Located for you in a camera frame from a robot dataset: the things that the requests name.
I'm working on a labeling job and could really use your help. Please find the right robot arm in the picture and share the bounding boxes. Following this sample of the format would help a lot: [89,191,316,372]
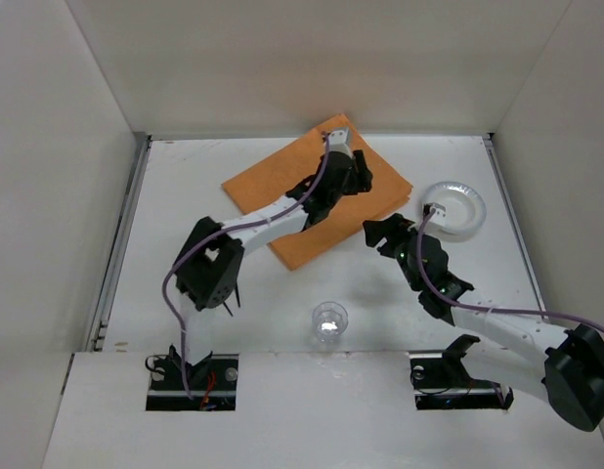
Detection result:
[363,214,604,432]

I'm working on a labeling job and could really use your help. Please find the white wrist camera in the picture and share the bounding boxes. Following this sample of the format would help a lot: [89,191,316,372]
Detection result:
[325,127,353,158]
[422,202,447,224]

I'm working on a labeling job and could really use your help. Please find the clear plastic cup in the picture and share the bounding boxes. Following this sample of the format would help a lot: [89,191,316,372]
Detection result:
[312,301,349,343]

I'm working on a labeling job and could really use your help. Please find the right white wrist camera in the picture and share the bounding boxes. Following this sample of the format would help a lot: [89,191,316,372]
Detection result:
[422,202,447,224]

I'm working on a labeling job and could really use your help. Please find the black plastic fork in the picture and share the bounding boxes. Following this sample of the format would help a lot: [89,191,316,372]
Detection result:
[223,302,234,318]

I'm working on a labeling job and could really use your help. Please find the orange cloth placemat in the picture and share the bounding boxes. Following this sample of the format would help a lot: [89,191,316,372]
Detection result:
[220,113,414,273]

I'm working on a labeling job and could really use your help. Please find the right aluminium table rail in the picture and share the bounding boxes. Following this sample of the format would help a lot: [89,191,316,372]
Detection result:
[483,134,545,311]

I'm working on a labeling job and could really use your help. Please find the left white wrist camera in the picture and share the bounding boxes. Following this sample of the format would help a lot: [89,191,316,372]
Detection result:
[325,127,353,158]

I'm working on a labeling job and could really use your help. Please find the aluminium table rail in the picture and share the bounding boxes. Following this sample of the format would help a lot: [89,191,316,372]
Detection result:
[483,134,545,311]
[81,132,151,352]

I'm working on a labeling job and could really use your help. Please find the left aluminium table rail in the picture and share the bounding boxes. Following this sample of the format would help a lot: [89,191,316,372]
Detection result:
[81,132,151,352]

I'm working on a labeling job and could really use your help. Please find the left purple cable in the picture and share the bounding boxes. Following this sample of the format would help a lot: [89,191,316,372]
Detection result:
[163,130,335,400]

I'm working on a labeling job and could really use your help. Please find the white ridged plate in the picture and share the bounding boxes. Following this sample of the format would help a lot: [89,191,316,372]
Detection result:
[419,181,487,242]

